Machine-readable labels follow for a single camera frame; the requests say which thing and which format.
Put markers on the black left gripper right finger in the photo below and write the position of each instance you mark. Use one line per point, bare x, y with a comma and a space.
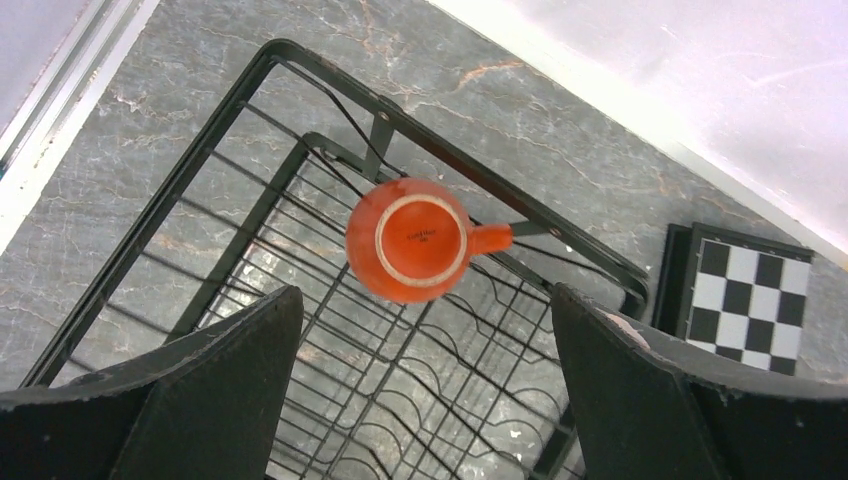
648, 405

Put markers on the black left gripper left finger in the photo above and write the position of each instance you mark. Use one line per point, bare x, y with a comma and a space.
205, 406

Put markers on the orange mug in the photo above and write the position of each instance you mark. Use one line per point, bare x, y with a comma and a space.
410, 240

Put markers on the black dish rack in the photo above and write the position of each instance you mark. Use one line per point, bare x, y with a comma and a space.
467, 386

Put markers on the black white chessboard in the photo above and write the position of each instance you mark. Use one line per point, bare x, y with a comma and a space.
735, 295

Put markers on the black wire basket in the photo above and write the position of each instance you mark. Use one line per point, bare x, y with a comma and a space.
192, 257

